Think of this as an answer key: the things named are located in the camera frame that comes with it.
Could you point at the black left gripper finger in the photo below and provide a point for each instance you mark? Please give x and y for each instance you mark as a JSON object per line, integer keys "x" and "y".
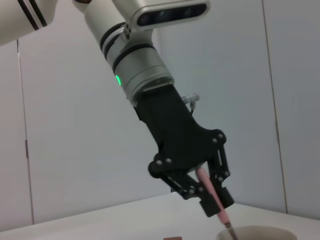
{"x": 186, "y": 186}
{"x": 221, "y": 170}

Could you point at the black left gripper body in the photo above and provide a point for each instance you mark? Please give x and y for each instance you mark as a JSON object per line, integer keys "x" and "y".
{"x": 175, "y": 135}

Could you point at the grey ceramic cup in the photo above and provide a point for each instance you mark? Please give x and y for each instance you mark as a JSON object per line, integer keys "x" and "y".
{"x": 262, "y": 233}

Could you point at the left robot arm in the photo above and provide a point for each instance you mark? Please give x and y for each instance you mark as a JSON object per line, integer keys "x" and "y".
{"x": 140, "y": 67}

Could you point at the stained wooden block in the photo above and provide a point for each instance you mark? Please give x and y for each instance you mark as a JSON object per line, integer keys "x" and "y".
{"x": 172, "y": 238}

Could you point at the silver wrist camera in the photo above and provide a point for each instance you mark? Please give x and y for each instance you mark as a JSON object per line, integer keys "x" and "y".
{"x": 172, "y": 16}

